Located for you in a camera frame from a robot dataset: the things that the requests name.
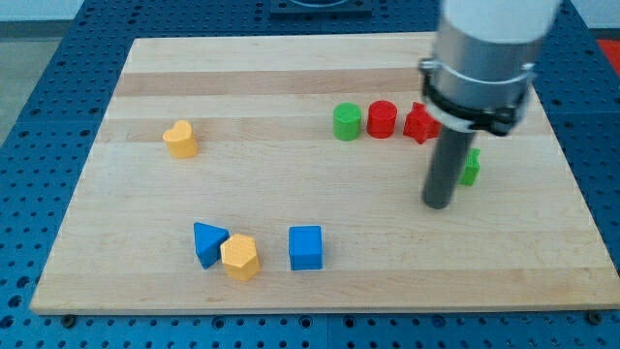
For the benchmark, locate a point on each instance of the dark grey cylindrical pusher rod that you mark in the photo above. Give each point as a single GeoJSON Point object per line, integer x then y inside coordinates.
{"type": "Point", "coordinates": [447, 163]}

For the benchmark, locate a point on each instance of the blue cube block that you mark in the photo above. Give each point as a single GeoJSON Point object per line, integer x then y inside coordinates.
{"type": "Point", "coordinates": [306, 247]}

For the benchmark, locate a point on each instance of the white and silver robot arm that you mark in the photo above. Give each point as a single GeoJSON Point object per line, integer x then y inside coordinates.
{"type": "Point", "coordinates": [477, 78]}

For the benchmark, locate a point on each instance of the light wooden board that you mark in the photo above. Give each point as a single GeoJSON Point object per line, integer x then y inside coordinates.
{"type": "Point", "coordinates": [521, 238]}

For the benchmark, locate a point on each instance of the yellow heart block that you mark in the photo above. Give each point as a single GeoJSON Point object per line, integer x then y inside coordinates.
{"type": "Point", "coordinates": [180, 140]}

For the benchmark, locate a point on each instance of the red cylinder block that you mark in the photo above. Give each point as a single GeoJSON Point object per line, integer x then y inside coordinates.
{"type": "Point", "coordinates": [381, 120]}

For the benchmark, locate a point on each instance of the green star block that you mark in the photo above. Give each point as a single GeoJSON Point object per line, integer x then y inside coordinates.
{"type": "Point", "coordinates": [472, 168]}

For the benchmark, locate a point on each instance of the green cylinder block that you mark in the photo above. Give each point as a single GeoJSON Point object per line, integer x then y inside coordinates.
{"type": "Point", "coordinates": [346, 121]}

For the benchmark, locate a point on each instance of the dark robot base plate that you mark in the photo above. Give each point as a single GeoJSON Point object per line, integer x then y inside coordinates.
{"type": "Point", "coordinates": [319, 7]}

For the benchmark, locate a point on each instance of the red star block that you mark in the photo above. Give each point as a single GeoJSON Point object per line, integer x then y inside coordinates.
{"type": "Point", "coordinates": [420, 125]}

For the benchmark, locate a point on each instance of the yellow hexagon block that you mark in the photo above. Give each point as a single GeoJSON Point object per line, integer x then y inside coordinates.
{"type": "Point", "coordinates": [240, 257]}

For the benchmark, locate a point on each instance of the blue triangle block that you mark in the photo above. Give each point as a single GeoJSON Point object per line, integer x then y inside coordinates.
{"type": "Point", "coordinates": [208, 240]}

